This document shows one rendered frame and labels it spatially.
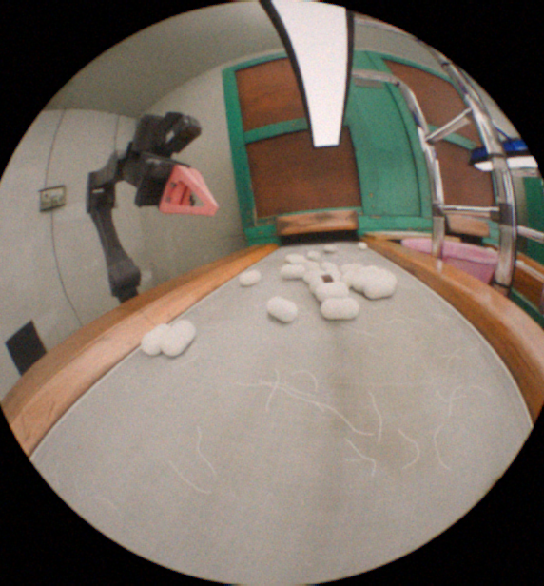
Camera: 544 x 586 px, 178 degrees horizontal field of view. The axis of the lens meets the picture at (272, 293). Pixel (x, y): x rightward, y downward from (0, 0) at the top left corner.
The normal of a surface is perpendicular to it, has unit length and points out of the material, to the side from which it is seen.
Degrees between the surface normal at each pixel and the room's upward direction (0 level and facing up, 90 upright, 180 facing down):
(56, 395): 45
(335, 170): 90
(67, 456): 0
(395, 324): 0
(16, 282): 90
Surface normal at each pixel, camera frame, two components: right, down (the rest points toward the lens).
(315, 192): -0.28, 0.38
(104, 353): 0.57, -0.67
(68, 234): 0.96, -0.03
